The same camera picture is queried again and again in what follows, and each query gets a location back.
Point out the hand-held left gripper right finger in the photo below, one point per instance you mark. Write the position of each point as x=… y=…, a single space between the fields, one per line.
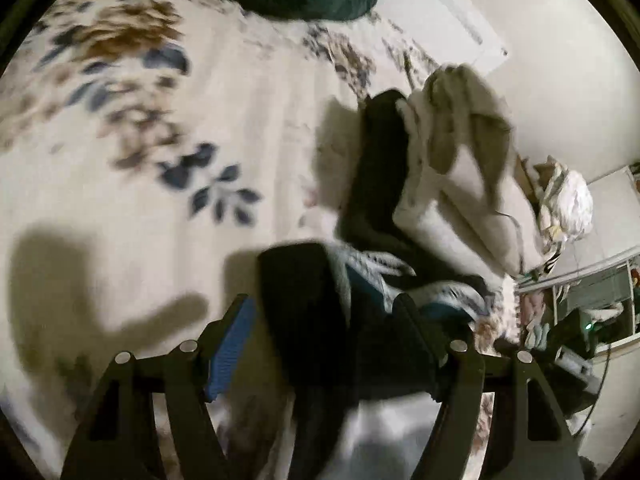
x=417 y=327

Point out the white bed headboard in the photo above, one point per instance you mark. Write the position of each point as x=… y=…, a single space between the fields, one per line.
x=450 y=5

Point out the white open wardrobe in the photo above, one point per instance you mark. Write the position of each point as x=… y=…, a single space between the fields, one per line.
x=600 y=285

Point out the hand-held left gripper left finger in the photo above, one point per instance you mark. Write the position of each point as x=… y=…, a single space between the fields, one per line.
x=232 y=350

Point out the striped knit sweater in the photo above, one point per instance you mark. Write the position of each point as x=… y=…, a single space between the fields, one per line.
x=300 y=310

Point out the cream folded garment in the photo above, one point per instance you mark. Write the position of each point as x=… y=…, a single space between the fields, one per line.
x=470 y=230

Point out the pastel clothes in wardrobe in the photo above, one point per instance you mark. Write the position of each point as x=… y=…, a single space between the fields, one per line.
x=535 y=320

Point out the pile of white clothes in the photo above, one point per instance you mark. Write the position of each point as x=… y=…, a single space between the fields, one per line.
x=567 y=200

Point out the floral bed sheet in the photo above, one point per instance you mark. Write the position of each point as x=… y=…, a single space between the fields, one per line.
x=175 y=210

